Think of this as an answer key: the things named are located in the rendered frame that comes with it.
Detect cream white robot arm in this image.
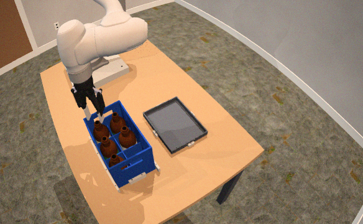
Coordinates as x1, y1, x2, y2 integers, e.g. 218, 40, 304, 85
57, 0, 147, 84

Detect blue plastic crate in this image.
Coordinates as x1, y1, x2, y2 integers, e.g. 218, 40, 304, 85
87, 107, 155, 188

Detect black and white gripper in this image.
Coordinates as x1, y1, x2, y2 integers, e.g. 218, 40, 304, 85
71, 76, 105, 123

